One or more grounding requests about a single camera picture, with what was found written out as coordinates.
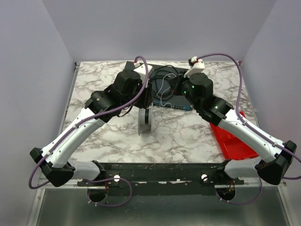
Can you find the red plastic tray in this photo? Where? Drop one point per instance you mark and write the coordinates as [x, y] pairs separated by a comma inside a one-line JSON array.
[[231, 147]]

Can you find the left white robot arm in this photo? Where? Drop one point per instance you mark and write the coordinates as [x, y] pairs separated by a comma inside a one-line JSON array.
[[57, 166]]

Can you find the grey cable spool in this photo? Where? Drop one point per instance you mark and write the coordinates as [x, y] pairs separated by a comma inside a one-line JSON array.
[[145, 120]]

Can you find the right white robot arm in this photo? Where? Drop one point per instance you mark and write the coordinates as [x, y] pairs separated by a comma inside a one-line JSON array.
[[276, 155]]

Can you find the dark network switch box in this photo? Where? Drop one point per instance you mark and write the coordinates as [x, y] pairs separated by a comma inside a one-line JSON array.
[[161, 91]]

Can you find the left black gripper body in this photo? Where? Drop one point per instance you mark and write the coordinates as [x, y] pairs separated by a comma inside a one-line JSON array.
[[146, 98]]

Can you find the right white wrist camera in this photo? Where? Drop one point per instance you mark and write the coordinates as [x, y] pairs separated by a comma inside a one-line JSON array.
[[196, 66]]

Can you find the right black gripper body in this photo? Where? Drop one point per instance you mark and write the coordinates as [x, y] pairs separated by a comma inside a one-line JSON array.
[[184, 87]]

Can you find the aluminium frame rail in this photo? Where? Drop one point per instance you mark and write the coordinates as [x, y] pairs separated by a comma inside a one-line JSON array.
[[76, 70]]

